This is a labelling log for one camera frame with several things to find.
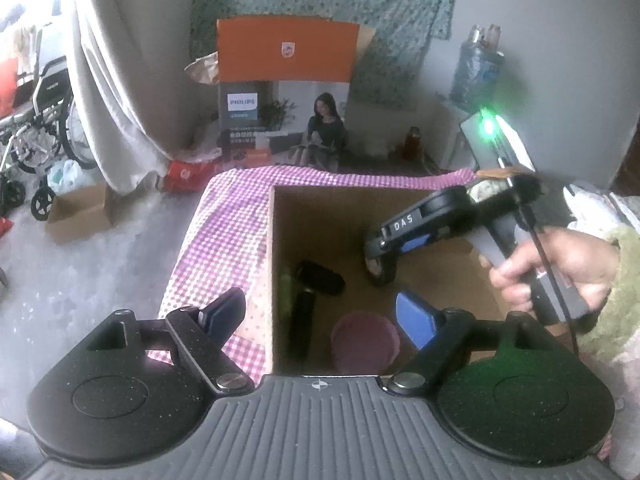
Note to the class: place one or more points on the beige curtain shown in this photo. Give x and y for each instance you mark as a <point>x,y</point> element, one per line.
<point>125,85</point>

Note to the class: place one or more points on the crumpled brown paper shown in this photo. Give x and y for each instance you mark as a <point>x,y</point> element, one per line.
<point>202,67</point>

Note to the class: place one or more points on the wheelchair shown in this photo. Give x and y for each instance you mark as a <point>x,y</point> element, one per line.
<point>45,105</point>

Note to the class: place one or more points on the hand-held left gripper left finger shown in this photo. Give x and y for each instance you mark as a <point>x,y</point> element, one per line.
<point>227,310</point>

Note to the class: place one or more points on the red bag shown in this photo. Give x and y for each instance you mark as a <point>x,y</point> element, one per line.
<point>7,85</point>

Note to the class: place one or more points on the small open cardboard box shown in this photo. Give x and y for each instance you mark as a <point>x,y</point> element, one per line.
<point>80,210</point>

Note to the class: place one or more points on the red packet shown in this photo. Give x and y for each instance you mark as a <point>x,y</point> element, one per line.
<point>187,175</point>

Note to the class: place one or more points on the blue water jug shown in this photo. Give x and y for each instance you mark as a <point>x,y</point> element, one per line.
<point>475,70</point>

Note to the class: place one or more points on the white plastic bag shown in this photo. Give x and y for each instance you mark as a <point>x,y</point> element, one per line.
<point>67,175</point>

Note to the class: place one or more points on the small black tube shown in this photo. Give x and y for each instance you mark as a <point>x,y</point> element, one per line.
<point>384,272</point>

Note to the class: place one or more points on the large brown cardboard box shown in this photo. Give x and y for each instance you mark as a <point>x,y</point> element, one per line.
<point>450,280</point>

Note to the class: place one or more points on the black oblong case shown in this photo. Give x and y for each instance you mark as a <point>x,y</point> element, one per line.
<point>320,277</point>

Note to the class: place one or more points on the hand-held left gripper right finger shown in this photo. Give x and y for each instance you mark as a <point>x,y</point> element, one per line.
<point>415,322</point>

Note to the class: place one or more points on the green dropper bottle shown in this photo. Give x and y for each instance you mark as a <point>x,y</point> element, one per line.
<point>285,287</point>

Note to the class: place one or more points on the pink round container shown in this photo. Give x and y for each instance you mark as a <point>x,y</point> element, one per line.
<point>365,342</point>

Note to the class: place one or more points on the person's right hand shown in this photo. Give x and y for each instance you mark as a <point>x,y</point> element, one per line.
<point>575,260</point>

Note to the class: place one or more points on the orange printed appliance box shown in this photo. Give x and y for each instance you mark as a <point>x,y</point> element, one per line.
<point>285,50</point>

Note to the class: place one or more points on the white bedding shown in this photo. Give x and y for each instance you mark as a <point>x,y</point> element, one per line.
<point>600,205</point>

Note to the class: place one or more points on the brown bottle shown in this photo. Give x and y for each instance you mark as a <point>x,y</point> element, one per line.
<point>412,142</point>

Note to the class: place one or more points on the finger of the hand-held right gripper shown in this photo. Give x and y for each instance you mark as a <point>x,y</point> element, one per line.
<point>400,227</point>
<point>414,246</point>

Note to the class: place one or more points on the black cylinder with gold cap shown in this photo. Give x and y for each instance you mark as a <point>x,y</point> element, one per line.
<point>302,320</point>

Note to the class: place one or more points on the teal patterned hanging cloth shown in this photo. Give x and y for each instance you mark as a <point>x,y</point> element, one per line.
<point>390,20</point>

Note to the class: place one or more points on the person's right forearm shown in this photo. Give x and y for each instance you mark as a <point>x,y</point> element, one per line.
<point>620,320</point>

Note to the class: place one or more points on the pink checkered tablecloth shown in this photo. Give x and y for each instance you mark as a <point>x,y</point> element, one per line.
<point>225,240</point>

